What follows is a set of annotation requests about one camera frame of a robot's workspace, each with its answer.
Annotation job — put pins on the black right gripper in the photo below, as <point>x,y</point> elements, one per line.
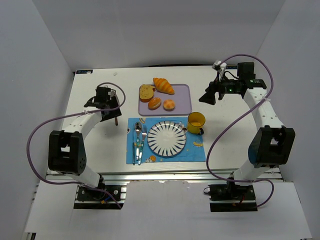
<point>216,89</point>

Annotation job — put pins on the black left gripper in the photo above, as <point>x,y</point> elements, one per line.
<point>110,110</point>

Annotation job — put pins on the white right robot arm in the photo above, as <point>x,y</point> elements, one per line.
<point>272,144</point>

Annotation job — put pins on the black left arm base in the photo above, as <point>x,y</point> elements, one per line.
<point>86,199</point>

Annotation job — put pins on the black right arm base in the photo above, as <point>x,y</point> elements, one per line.
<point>227,198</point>

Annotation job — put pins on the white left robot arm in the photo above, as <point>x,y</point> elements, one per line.
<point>66,150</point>

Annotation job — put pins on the round golden bread roll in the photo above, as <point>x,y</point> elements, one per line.
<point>169,104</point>

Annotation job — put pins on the yellow enamel mug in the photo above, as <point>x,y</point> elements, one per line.
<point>195,123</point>

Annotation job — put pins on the brown toast slice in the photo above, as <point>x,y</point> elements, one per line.
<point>146,92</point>

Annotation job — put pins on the orange striped croissant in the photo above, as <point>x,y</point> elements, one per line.
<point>162,85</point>

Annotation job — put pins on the sesame cream bun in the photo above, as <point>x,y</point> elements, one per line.
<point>154,103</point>

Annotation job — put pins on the white blue striped plate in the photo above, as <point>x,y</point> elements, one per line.
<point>166,139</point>

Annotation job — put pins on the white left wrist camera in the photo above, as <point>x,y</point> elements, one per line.
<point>112,93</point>

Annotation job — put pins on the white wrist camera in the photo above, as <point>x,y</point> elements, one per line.
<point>220,67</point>
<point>112,93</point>

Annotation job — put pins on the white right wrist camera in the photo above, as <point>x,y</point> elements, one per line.
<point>220,67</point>

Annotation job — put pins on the silver spoon teal handle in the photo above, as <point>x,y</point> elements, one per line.
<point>138,130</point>

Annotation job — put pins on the silver fork teal handle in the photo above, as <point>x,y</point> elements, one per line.
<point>141,147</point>

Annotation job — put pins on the silver knife teal handle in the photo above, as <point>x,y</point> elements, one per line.
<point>133,148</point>

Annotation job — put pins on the aluminium table frame rail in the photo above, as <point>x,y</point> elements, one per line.
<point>123,178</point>

